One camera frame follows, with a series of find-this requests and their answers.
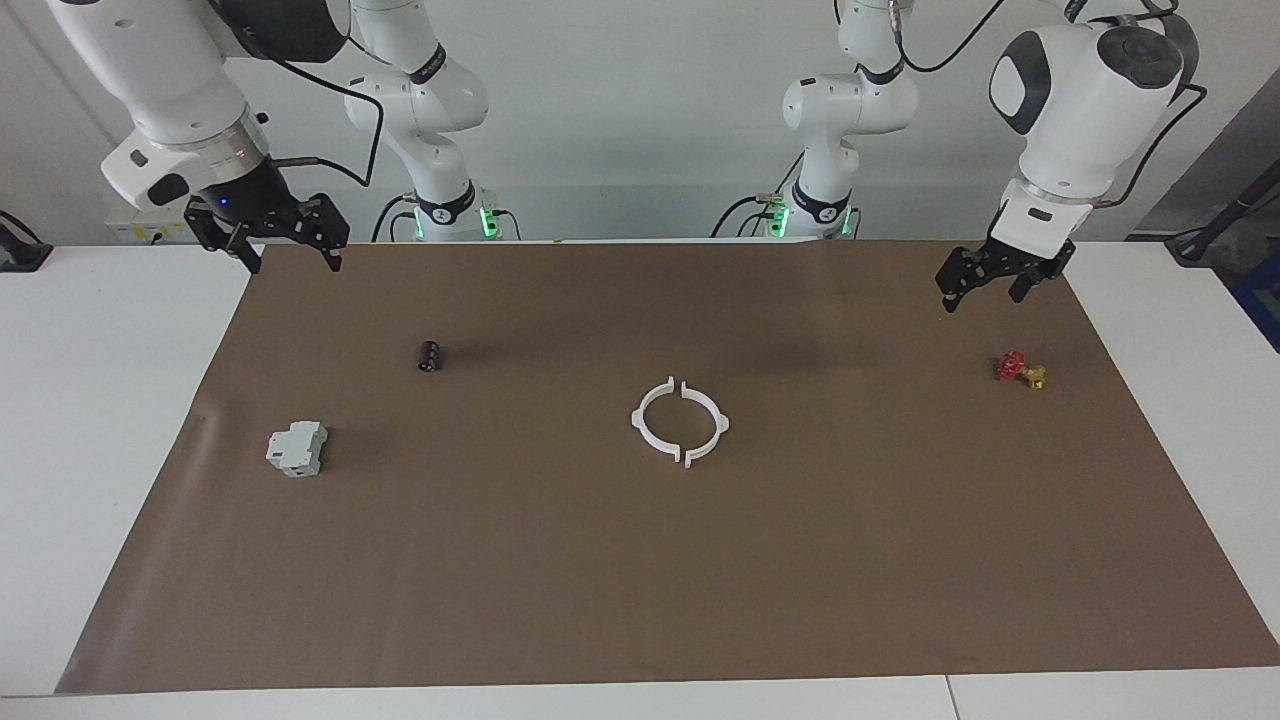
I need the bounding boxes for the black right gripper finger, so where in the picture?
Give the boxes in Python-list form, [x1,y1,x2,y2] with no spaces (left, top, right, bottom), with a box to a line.
[185,210,265,275]
[295,193,351,273]

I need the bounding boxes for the brown paper table mat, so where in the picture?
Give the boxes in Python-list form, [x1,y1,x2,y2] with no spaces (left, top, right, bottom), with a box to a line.
[55,238,1280,695]

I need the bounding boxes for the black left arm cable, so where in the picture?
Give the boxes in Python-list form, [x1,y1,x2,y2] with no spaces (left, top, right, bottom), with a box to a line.
[895,0,1209,211]

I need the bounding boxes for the black stand with pole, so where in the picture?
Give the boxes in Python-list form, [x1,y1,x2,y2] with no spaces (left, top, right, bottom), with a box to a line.
[1165,160,1280,266]

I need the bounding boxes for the black table clamp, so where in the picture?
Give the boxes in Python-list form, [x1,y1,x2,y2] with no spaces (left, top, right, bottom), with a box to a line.
[0,210,53,273]

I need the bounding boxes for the white wall socket box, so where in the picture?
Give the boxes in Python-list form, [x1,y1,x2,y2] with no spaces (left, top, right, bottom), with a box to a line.
[105,210,199,245]

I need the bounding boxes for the white half pipe clamp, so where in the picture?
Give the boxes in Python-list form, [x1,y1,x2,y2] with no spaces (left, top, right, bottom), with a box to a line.
[682,378,731,469]
[631,376,682,463]

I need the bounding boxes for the blue crate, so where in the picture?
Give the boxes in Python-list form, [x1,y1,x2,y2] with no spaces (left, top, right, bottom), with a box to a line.
[1232,250,1280,353]

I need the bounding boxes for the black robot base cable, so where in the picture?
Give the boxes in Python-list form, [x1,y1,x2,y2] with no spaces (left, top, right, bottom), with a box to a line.
[712,195,779,239]
[372,195,413,243]

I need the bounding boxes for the red handled brass valve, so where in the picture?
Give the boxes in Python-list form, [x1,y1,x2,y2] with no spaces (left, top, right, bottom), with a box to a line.
[995,350,1048,391]

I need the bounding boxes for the white circuit breaker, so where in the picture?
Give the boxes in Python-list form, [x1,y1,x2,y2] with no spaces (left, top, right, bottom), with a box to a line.
[265,420,329,478]

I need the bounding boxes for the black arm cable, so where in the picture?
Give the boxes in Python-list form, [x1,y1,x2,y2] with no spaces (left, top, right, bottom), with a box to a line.
[215,0,387,189]
[895,0,1209,211]

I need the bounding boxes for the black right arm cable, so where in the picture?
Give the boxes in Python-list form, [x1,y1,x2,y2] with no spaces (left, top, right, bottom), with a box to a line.
[215,0,387,189]

